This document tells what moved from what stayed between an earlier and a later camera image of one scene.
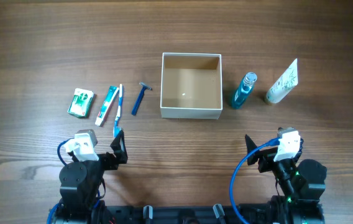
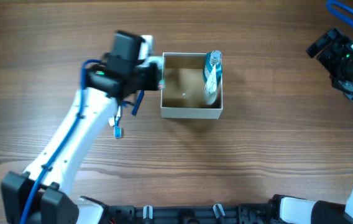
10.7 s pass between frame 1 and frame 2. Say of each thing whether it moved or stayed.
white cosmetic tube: moved
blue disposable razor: stayed
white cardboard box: stayed
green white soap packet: moved
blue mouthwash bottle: moved
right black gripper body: moved
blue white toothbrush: stayed
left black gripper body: moved
